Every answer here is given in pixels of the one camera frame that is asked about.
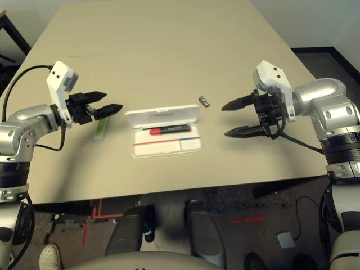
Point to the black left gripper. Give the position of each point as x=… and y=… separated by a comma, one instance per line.
x=77, y=111

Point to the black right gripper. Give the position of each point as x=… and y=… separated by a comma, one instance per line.
x=265, y=108

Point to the green and white eraser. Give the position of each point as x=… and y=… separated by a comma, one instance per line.
x=100, y=129

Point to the small silver black clip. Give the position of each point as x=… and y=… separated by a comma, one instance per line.
x=204, y=101

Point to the red and black marker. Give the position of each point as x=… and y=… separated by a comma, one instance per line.
x=174, y=129

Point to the white plastic pencil case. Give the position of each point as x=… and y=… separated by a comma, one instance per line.
x=157, y=147

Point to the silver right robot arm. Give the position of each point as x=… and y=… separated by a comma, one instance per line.
x=334, y=112

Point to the black tripod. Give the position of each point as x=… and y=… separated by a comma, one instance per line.
x=7, y=60

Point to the grey robot right leg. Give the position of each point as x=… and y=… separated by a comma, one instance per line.
x=204, y=230

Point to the grey robot leg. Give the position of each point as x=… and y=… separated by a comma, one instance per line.
x=125, y=233
x=204, y=230

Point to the grey square floor pedal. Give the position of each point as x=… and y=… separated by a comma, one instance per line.
x=286, y=240

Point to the grey robot left leg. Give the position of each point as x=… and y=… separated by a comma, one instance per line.
x=125, y=233

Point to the black bystander shoe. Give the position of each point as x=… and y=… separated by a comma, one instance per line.
x=301, y=263
x=256, y=263

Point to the white bystander shoe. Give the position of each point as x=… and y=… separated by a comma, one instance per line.
x=50, y=257

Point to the grey robot torso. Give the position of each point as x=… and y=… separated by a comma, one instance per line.
x=140, y=261

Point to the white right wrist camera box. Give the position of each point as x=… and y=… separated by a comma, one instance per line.
x=271, y=73

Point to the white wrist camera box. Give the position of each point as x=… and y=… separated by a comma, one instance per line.
x=57, y=74
x=271, y=73

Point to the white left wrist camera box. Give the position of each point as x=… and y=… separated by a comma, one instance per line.
x=57, y=74

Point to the beige side table black frame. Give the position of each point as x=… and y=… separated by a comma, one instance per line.
x=17, y=32

